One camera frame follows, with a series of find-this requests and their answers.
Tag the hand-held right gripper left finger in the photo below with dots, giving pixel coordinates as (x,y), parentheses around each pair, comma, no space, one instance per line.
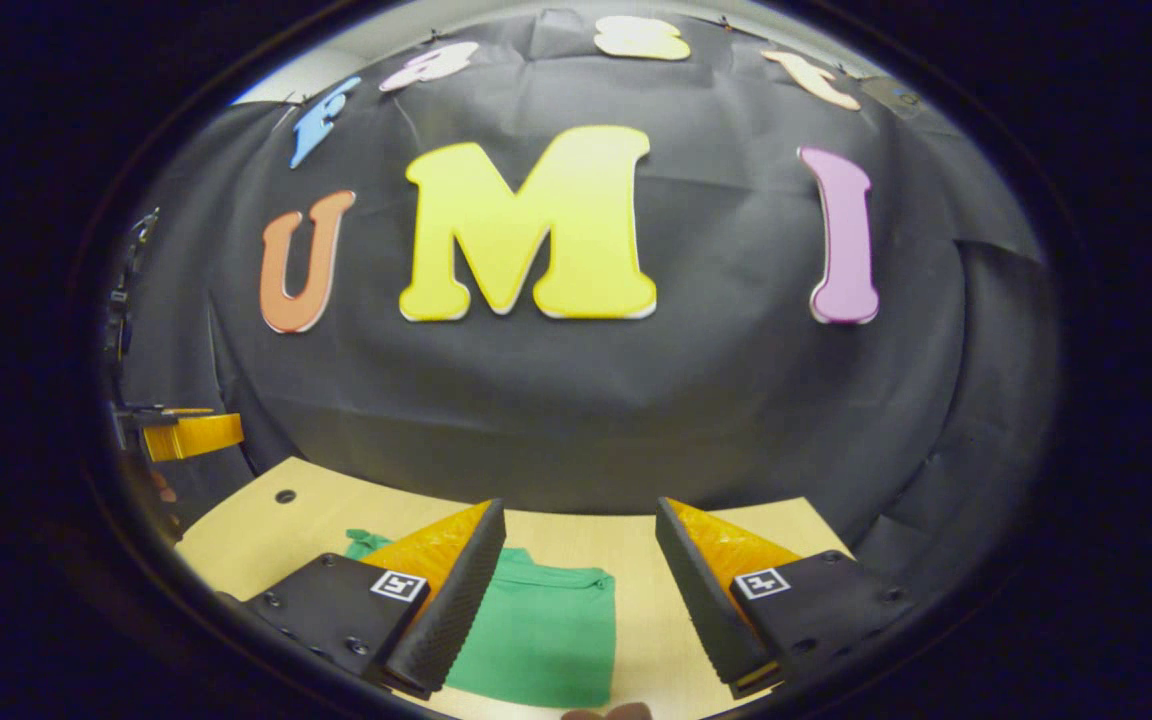
(456,610)

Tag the black backdrop cloth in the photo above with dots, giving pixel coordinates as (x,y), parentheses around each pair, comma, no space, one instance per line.
(686,400)

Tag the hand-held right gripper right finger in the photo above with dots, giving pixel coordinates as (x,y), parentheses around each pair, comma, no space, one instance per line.
(701,600)

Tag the green T-shirt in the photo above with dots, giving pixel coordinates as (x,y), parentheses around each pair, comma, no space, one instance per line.
(546,630)

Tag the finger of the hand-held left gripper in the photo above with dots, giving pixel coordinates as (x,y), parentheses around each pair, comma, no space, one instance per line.
(186,410)
(196,437)

